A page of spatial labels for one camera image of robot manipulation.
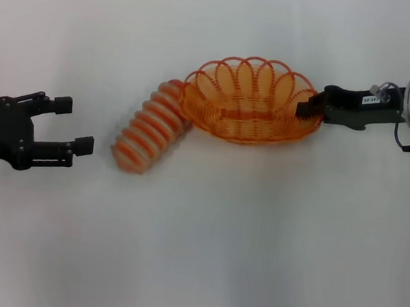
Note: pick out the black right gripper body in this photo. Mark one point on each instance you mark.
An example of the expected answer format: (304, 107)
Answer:
(347, 105)

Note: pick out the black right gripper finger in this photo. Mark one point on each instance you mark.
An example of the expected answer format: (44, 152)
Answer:
(309, 111)

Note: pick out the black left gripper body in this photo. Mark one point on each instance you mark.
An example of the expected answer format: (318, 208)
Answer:
(3, 134)

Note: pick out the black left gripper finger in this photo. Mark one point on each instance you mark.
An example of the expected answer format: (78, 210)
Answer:
(64, 105)
(84, 145)

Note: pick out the orange striped toy bread loaf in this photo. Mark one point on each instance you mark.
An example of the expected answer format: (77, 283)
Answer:
(145, 137)

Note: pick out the orange woven plastic basket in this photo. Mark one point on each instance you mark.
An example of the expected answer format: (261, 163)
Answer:
(245, 115)

